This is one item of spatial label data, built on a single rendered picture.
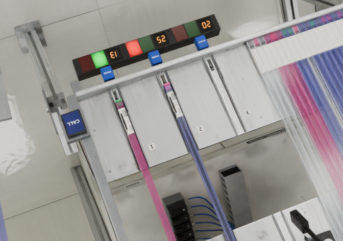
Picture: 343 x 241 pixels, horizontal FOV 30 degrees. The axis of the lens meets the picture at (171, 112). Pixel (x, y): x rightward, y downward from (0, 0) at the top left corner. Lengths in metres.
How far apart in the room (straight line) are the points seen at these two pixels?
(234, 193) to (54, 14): 0.83
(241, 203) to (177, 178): 0.18
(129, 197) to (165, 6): 0.76
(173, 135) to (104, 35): 0.82
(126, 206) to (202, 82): 0.41
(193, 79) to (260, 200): 0.48
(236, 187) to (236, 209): 0.06
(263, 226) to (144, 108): 0.35
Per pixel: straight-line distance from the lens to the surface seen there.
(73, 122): 1.31
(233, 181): 1.63
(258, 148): 1.67
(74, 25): 2.08
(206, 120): 1.36
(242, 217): 1.69
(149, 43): 1.44
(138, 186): 1.60
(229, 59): 1.43
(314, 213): 1.35
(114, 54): 1.42
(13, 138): 2.17
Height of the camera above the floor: 2.00
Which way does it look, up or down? 64 degrees down
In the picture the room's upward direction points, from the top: 139 degrees clockwise
